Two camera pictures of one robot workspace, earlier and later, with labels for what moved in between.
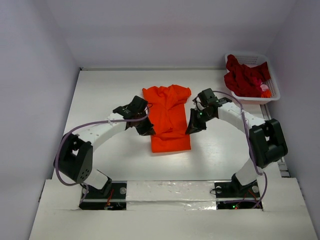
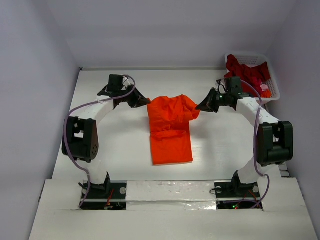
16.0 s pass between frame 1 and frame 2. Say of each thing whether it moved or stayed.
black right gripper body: moved
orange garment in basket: stayed
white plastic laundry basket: stayed
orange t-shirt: moved
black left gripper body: moved
